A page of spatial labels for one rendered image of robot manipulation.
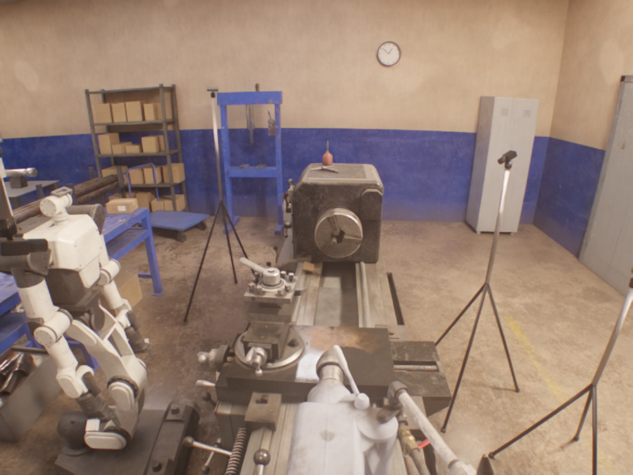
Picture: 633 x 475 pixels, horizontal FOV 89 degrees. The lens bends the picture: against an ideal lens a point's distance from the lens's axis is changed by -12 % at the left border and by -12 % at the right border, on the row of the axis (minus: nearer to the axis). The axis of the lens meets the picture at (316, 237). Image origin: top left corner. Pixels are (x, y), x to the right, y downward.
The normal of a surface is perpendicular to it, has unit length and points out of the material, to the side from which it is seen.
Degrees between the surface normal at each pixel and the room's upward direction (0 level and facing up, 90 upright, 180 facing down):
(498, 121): 90
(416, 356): 0
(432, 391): 0
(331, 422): 0
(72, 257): 85
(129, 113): 90
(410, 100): 90
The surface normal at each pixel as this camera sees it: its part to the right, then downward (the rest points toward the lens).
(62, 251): 0.75, 0.16
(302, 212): -0.07, 0.37
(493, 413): 0.00, -0.93
